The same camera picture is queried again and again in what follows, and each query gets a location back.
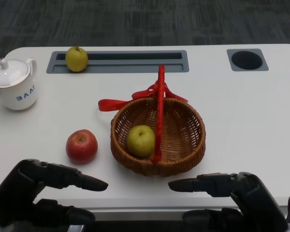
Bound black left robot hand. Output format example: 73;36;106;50
0;159;109;232

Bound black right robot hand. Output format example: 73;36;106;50
168;172;290;232

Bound red apple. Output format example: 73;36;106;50
65;129;99;165

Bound wicker basket with red handle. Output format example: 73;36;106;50
110;64;206;177

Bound grey metal table leg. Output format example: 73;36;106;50
67;224;85;232

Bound white mug with blue print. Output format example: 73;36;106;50
0;58;37;111

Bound white ceramic mug lid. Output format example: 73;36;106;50
0;58;30;88

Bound green pear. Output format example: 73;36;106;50
126;125;156;158

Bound yellow pear with stem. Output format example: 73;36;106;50
65;44;88;73

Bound grey recessed cup holder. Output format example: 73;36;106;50
226;48;269;72

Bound grey recessed slot tray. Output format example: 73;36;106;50
46;50;190;74

